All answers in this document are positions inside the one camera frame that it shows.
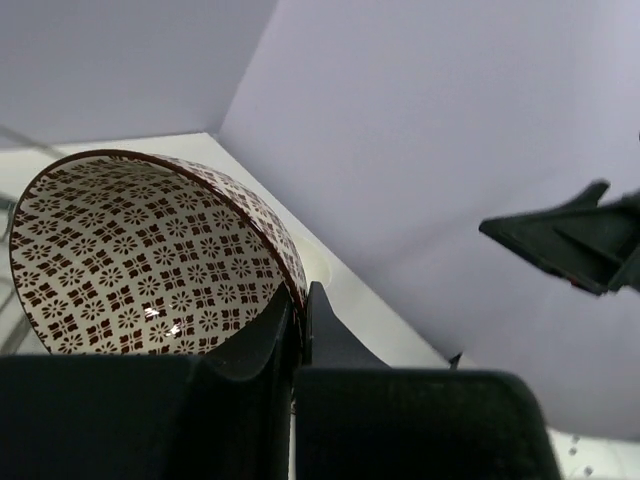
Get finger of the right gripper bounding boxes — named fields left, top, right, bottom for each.
left=479, top=180, right=639, bottom=296

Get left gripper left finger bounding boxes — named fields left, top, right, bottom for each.
left=1, top=289, right=293, bottom=479

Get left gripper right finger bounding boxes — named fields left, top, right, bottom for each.
left=295, top=282, right=561, bottom=479

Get brown patterned bowl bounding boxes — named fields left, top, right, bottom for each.
left=9, top=149, right=307, bottom=354

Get white bowl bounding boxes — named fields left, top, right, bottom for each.
left=292, top=234, right=332, bottom=287

